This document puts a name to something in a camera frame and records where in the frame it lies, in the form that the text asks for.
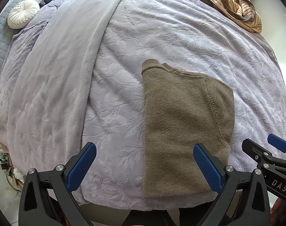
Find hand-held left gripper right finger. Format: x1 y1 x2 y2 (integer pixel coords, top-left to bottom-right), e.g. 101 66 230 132
192 143 272 226

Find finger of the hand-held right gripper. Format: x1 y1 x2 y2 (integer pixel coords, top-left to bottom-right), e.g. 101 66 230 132
267 133 286 162
241 138 273 168

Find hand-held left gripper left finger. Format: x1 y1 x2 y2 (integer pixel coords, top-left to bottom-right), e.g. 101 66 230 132
19 142 97 226

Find brown knitted sweater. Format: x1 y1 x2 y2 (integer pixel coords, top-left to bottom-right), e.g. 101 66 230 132
142 59 236 199

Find person's right forearm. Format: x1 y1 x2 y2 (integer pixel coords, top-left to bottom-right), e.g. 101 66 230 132
271 199 286 226

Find floor clutter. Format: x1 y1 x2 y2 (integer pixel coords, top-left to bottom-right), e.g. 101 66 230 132
0 155 26 192

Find person's dark trousers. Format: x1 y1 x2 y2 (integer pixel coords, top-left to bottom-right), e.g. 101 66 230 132
79 207 219 226

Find lavender embossed blanket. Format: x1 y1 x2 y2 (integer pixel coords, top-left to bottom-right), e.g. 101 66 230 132
0 0 286 211

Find beige striped garment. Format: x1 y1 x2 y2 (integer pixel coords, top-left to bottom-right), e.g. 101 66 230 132
201 0 262 34

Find white round cushion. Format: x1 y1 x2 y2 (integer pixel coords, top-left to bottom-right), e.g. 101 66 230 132
7 0 40 29

